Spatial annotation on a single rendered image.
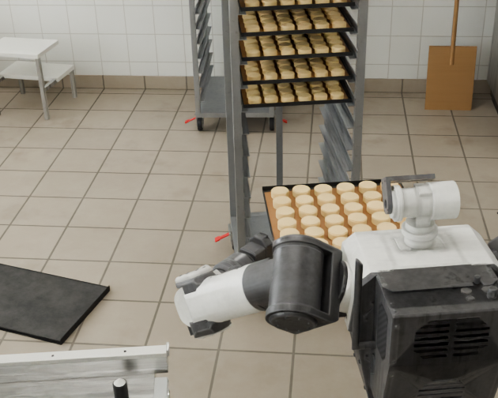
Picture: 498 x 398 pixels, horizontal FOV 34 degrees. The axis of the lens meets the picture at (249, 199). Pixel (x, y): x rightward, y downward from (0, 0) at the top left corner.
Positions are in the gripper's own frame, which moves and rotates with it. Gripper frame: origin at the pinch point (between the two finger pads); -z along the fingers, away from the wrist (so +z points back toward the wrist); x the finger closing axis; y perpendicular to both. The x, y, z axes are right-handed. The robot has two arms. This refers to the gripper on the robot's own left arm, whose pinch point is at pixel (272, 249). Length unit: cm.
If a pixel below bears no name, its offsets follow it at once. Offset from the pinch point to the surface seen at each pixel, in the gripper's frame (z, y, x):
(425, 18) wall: -338, 142, -50
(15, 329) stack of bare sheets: -4, 141, -100
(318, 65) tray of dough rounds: -102, 60, 5
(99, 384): 49, 11, -16
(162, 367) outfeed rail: 37.5, 2.5, -14.6
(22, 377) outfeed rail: 60, 26, -15
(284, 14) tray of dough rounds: -98, 73, 23
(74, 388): 54, 15, -16
